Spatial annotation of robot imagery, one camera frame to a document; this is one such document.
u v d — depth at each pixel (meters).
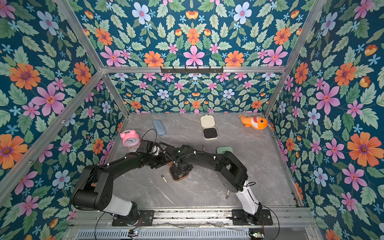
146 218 0.74
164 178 0.86
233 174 0.50
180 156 0.60
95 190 0.44
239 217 0.74
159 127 1.09
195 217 0.75
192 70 0.93
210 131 1.07
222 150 0.99
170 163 0.89
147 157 0.75
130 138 0.96
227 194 0.81
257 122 1.04
